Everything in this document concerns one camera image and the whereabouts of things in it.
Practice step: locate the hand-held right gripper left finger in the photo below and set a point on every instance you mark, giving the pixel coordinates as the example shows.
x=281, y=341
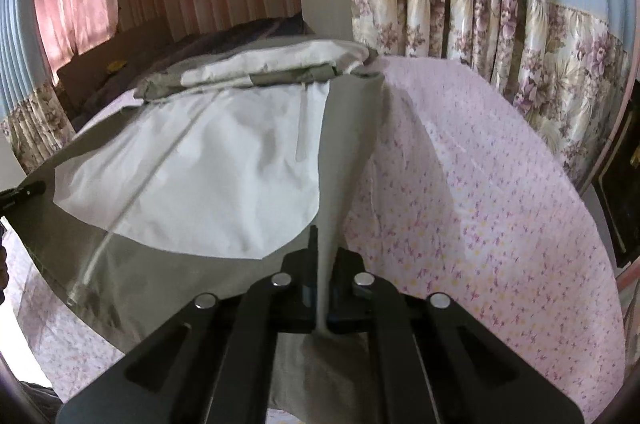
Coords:
x=295, y=286

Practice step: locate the narrow blue floral curtain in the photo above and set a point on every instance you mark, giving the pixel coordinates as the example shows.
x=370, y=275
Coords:
x=25, y=69

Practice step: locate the pink window curtain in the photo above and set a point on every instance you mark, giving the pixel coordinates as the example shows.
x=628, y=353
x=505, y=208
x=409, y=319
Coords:
x=75, y=4

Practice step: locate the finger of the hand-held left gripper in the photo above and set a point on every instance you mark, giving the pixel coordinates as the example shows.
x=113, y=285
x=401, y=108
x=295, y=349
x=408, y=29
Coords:
x=25, y=193

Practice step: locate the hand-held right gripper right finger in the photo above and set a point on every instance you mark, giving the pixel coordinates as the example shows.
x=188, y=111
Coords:
x=347, y=274

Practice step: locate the grey and white jacket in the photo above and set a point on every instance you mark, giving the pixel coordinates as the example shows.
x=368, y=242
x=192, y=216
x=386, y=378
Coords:
x=210, y=164

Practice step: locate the small yellow object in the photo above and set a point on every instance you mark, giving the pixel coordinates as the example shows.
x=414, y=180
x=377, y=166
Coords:
x=117, y=66

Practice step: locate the pink floral table cloth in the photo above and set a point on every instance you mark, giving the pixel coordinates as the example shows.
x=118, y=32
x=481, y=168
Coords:
x=475, y=204

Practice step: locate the wide blue floral curtain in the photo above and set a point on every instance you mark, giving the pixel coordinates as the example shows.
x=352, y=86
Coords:
x=475, y=4

